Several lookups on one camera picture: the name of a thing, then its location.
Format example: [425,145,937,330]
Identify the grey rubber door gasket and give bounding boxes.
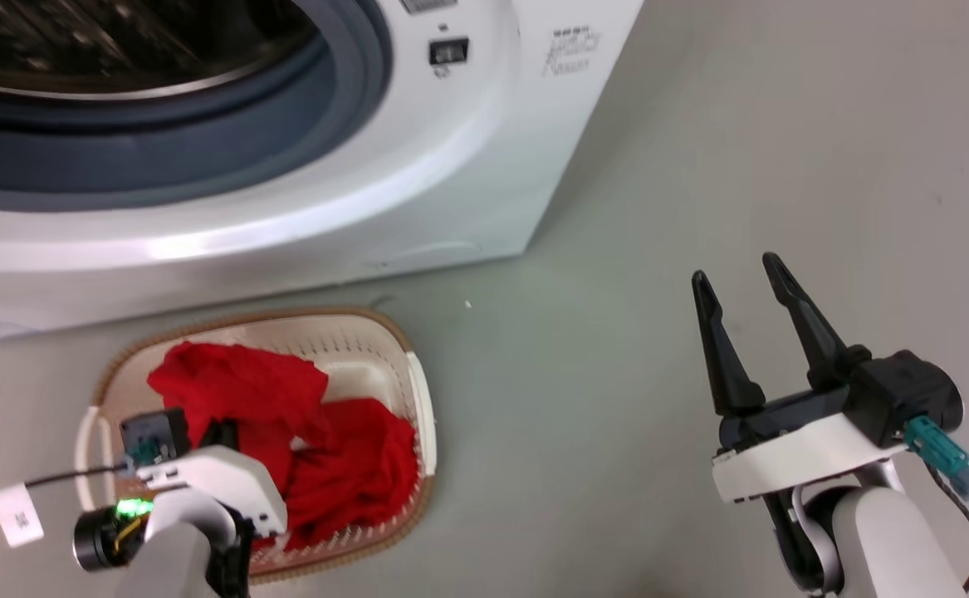
[0,0,394,213]

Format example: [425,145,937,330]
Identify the cream perforated laundry basket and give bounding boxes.
[75,307,438,584]

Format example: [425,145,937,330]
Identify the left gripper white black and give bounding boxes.
[135,419,288,539]

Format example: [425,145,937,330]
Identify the black door latch socket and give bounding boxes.
[428,37,470,66]

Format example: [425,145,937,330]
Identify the stainless steel washing machine drum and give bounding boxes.
[0,0,319,102]

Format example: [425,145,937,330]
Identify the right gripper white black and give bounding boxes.
[691,252,908,504]

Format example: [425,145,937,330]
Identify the teal right cable connector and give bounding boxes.
[904,417,969,476]

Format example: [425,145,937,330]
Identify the white text sticker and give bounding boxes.
[542,27,603,78]

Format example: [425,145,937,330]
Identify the thin black left gripper cable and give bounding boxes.
[0,465,132,520]

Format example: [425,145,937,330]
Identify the white cable tag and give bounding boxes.
[0,483,45,548]

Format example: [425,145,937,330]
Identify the white front-load washing machine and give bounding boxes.
[0,0,644,343]

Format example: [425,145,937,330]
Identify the red cloth garment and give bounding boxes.
[147,341,418,553]

